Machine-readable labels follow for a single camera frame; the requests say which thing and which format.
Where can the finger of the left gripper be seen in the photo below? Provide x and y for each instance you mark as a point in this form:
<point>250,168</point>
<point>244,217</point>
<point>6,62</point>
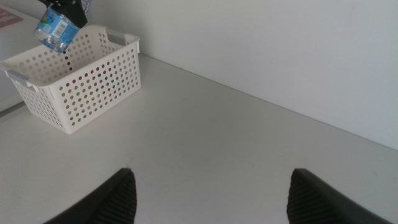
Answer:
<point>73,15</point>

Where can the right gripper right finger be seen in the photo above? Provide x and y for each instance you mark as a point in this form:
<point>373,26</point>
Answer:
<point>314,205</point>

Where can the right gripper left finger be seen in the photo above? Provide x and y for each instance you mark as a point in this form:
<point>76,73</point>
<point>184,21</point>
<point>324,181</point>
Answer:
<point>109,205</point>

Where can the clear water bottle blue cap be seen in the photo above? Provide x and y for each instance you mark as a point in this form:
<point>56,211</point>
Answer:
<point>56,34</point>

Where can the pink mat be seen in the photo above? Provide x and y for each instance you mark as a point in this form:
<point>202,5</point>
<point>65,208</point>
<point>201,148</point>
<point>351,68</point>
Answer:
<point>7,19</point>

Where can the white perforated plastic basket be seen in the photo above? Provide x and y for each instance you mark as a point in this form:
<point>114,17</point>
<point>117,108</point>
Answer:
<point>124,74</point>

